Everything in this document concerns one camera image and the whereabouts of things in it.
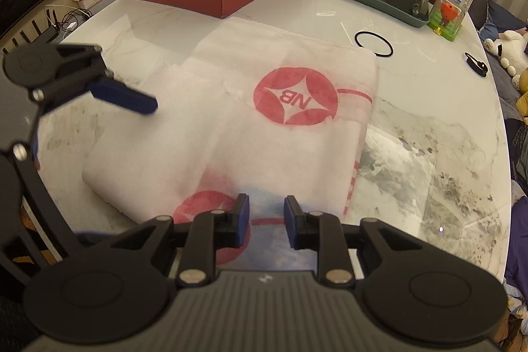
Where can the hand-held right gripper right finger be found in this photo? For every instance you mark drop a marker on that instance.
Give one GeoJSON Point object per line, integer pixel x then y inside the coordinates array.
{"type": "Point", "coordinates": [291, 225]}

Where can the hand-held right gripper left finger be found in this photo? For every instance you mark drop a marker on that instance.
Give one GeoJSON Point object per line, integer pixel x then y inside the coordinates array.
{"type": "Point", "coordinates": [243, 223]}

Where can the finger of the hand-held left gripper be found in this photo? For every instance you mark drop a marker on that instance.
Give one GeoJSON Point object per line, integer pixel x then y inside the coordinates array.
{"type": "Point", "coordinates": [37, 203]}
{"type": "Point", "coordinates": [123, 96]}

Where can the black router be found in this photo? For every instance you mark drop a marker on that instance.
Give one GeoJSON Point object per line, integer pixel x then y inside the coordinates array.
{"type": "Point", "coordinates": [45, 36]}

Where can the dark grey clothes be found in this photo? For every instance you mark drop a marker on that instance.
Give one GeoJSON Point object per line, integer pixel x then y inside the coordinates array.
{"type": "Point", "coordinates": [517, 154]}

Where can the black clip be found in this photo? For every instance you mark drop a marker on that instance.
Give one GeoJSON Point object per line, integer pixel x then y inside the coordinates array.
{"type": "Point", "coordinates": [476, 65]}

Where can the toy in clear green dome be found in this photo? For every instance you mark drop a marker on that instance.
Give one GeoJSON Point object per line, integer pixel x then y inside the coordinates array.
{"type": "Point", "coordinates": [445, 20]}

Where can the tan muscular cat plush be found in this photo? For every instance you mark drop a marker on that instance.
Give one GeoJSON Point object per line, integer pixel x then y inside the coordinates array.
{"type": "Point", "coordinates": [522, 108]}

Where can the white plush dog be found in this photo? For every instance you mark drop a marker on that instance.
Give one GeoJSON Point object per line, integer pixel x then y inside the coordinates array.
{"type": "Point", "coordinates": [509, 49]}

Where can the blue pillow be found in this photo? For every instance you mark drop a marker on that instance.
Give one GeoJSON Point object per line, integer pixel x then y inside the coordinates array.
{"type": "Point", "coordinates": [497, 16]}

